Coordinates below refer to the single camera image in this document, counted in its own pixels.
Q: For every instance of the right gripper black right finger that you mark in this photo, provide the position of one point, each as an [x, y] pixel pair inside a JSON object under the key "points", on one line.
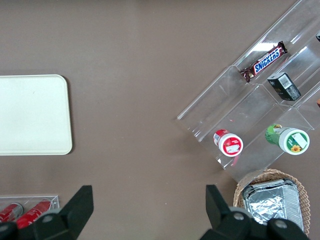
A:
{"points": [[220, 220]]}

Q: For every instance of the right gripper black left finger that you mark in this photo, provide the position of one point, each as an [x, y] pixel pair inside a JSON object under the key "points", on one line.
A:
{"points": [[72, 212]]}

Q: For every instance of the wicker basket with foil container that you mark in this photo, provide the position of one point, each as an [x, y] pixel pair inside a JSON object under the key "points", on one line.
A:
{"points": [[265, 174]]}

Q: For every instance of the cream rectangular tray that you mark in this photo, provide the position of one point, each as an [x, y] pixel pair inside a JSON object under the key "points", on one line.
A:
{"points": [[32, 112]]}

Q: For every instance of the clear acrylic can holder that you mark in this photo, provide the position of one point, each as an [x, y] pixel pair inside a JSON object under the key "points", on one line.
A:
{"points": [[54, 200]]}

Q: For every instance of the red soda can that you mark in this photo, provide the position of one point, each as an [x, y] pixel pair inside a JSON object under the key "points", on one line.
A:
{"points": [[8, 211], [32, 212]]}

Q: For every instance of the aluminium foil container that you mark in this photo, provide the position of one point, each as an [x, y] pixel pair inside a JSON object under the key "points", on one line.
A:
{"points": [[270, 202]]}

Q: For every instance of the red strawberry yogurt cup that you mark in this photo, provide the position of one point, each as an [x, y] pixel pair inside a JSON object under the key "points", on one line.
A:
{"points": [[230, 145]]}

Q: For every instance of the green sunflower lid cup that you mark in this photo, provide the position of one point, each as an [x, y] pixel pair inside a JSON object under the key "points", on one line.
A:
{"points": [[295, 141]]}

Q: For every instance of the clear acrylic stepped display stand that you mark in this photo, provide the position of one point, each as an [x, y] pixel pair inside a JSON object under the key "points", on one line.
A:
{"points": [[225, 100]]}

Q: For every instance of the small black barcode box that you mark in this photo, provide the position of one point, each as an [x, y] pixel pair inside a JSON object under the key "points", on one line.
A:
{"points": [[282, 86]]}

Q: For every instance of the orange-brown item at stand edge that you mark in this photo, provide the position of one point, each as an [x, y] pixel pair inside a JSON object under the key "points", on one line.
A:
{"points": [[318, 102]]}

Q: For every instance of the Snickers chocolate bar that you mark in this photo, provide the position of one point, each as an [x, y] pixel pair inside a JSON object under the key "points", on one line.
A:
{"points": [[265, 61]]}

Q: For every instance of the dark item at stand edge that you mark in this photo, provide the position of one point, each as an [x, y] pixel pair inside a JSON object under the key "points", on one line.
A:
{"points": [[318, 37]]}

